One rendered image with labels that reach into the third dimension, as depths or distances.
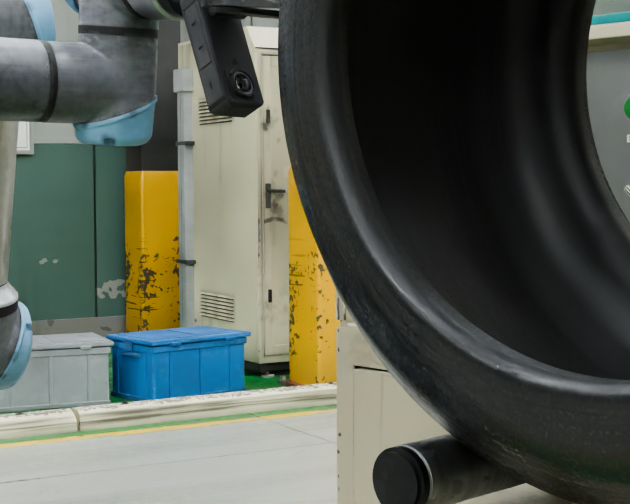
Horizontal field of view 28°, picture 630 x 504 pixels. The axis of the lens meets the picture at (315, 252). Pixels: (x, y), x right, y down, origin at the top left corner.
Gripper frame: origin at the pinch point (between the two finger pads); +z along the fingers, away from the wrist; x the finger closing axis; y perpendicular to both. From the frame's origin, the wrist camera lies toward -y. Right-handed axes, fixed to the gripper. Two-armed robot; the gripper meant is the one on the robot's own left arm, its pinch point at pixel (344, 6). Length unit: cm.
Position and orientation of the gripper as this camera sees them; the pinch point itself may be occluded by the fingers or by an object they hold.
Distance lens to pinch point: 99.1
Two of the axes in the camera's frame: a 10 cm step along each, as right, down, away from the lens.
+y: 0.8, -9.9, -1.4
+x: 7.1, -0.4, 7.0
